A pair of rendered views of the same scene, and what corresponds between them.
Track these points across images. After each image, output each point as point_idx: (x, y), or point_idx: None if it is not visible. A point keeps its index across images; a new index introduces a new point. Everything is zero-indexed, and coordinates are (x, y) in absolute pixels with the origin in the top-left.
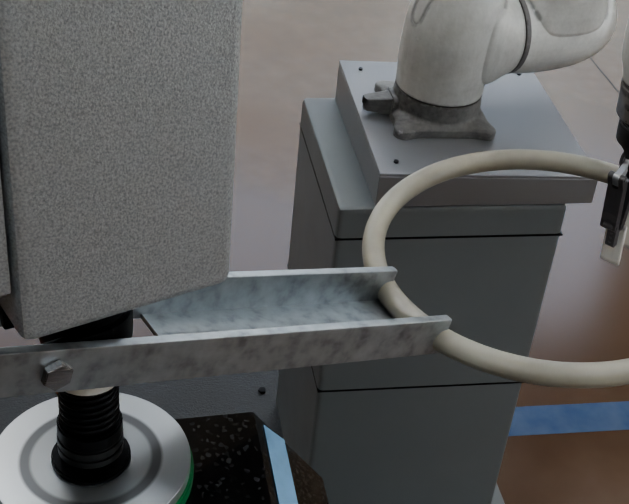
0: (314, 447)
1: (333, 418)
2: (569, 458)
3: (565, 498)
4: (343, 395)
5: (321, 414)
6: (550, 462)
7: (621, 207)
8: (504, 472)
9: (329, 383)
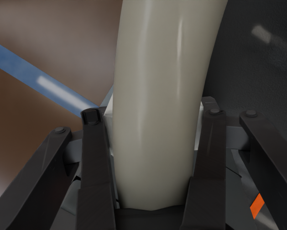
0: (230, 149)
1: (226, 156)
2: (67, 65)
3: (91, 49)
4: (226, 165)
5: (234, 163)
6: (78, 70)
7: (278, 151)
8: (105, 82)
9: (237, 177)
